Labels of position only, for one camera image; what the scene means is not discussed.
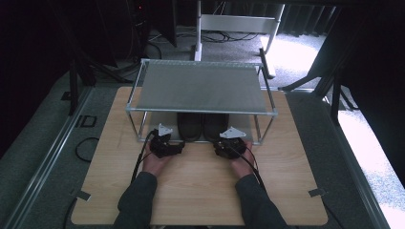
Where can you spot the black metal stand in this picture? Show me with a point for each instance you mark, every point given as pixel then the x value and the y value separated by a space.
pixel 74 92
pixel 334 95

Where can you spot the white metal desk frame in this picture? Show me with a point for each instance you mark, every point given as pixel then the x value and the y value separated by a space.
pixel 235 23

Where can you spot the black floor tape marking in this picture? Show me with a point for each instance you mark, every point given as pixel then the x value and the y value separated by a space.
pixel 86 121

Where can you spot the grey tape piece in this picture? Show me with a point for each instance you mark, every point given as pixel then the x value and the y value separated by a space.
pixel 317 192
pixel 83 195

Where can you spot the person's left hand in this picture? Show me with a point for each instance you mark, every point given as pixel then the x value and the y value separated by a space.
pixel 156 163

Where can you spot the grey metal shoe rack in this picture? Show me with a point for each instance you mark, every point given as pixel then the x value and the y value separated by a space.
pixel 200 89

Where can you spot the person's right hand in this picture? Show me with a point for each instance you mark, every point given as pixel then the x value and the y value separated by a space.
pixel 243 165

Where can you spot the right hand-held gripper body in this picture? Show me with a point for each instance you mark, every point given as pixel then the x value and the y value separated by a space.
pixel 234 144

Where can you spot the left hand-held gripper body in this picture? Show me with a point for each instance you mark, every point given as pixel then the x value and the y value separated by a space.
pixel 163 144

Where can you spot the black slipper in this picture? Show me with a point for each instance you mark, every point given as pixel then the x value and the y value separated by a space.
pixel 190 126
pixel 216 126

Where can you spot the aluminium floor rail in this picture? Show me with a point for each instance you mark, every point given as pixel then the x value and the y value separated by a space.
pixel 47 159

